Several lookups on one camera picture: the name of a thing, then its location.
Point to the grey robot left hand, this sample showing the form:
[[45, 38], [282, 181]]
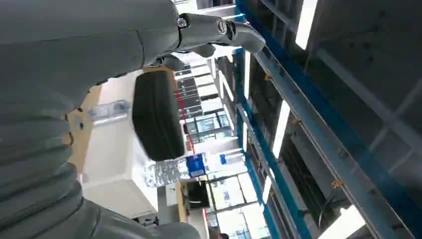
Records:
[[72, 43]]

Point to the silver metal bracket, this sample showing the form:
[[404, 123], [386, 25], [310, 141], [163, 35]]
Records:
[[108, 112]]

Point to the thin red line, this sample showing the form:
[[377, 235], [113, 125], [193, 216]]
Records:
[[185, 122]]

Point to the long white ceiling light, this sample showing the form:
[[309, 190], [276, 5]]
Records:
[[266, 189], [343, 224], [306, 23], [247, 74], [281, 128]]

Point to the tan wooden panel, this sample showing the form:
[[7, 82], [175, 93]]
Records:
[[80, 135]]

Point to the black monitor screen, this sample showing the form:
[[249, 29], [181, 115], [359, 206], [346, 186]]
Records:
[[197, 194]]

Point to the ribbed grey left arm sleeve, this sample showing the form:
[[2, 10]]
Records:
[[33, 171]]

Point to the blue steel ceiling beam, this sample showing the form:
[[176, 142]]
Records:
[[336, 132]]

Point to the blue hanging sign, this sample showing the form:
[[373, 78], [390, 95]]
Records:
[[196, 166]]

